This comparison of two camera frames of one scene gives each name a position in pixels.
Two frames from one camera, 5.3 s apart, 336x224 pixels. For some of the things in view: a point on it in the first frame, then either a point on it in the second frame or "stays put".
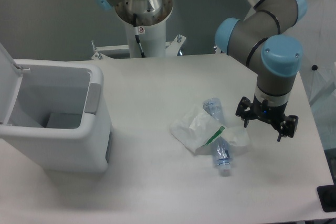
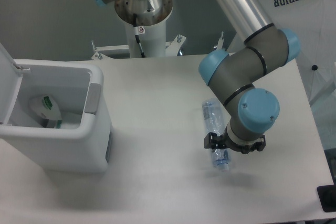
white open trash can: (55, 114) stays put
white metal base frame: (172, 48) stays put
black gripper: (274, 114) → (245, 149)
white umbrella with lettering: (317, 34) stays put
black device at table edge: (327, 194) stays put
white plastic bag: (196, 129) → (45, 110)
